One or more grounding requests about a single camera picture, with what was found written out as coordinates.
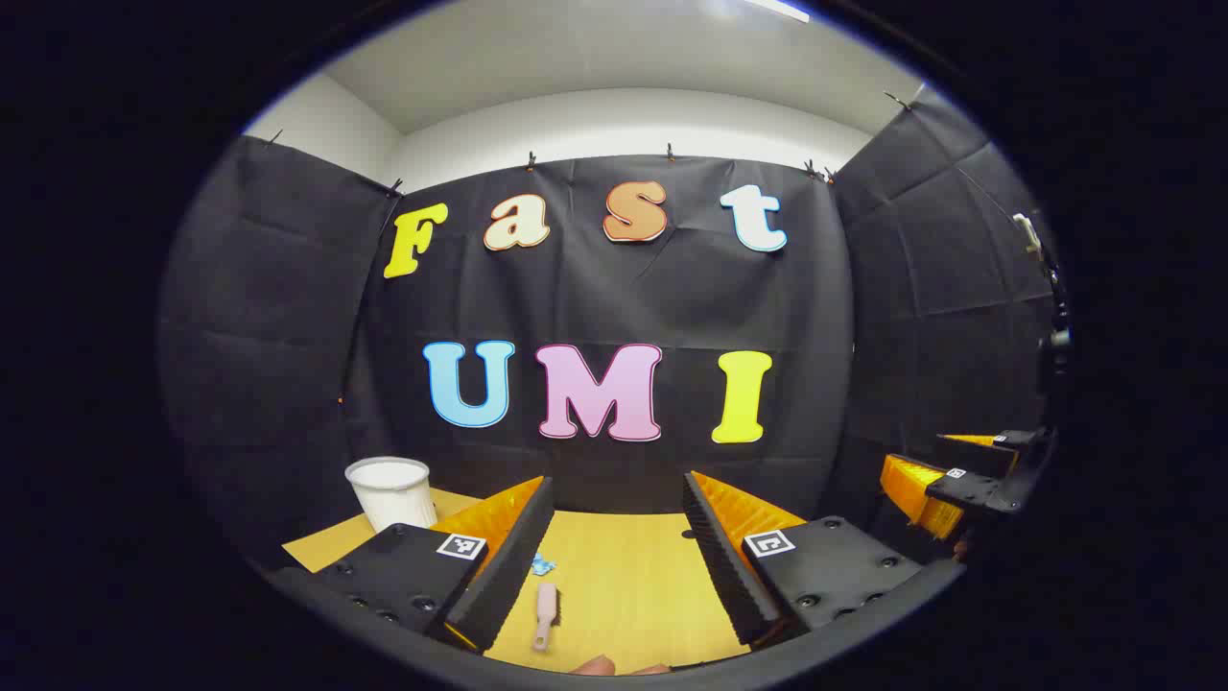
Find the black backdrop cloth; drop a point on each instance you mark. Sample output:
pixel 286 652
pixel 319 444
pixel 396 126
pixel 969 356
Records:
pixel 624 307

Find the light blue paper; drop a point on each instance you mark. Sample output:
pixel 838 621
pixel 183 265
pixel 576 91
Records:
pixel 542 564

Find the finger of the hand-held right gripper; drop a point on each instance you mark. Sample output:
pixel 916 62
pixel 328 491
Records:
pixel 983 453
pixel 974 491

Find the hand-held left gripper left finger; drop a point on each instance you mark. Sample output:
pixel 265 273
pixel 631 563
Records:
pixel 513 561

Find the white ribbed garbage bin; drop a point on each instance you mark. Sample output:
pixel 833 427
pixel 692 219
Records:
pixel 391 491

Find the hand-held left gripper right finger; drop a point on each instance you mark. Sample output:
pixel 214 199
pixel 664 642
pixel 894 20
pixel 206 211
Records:
pixel 715 561

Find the ceiling light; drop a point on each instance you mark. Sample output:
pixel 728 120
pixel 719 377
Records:
pixel 779 9

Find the small pale purple broom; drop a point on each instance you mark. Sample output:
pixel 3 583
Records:
pixel 545 609

